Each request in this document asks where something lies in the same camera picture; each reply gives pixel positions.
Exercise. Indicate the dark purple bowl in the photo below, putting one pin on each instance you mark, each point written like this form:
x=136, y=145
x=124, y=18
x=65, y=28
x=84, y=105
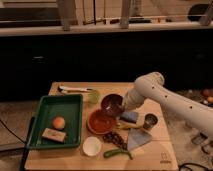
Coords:
x=112, y=105

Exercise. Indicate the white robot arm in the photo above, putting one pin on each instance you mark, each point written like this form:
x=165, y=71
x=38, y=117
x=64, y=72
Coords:
x=151, y=86

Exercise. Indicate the green translucent cup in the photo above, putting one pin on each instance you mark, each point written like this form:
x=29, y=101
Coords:
x=93, y=96

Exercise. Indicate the orange bowl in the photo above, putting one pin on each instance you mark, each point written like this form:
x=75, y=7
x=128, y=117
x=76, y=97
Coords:
x=99, y=123

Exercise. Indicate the blue sponge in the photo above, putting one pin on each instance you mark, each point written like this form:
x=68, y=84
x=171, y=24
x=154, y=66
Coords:
x=130, y=116

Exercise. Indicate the yellow banana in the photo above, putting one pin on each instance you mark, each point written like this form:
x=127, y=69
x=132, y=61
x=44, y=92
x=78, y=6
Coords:
x=125, y=127

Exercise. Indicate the green plastic tray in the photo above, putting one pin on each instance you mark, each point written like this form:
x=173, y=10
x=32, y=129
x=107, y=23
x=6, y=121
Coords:
x=67, y=106

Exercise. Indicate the bunch of dark grapes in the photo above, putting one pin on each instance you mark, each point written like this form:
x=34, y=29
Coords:
x=116, y=139

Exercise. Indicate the metal cup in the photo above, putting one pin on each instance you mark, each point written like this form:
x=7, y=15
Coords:
x=150, y=121

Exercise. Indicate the grey cloth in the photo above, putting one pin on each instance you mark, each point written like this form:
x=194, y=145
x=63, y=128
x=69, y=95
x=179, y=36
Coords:
x=137, y=138

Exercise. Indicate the orange fruit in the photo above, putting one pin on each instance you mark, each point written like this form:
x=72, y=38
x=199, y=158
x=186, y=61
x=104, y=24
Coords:
x=58, y=123

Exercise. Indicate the green cucumber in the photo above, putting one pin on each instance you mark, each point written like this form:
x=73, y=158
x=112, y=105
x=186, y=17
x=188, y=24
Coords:
x=110, y=153

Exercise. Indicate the brown sponge block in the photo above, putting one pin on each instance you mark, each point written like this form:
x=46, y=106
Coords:
x=54, y=135

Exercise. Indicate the spice jar with dark lid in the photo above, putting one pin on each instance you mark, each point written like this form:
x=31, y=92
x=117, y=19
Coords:
x=199, y=138

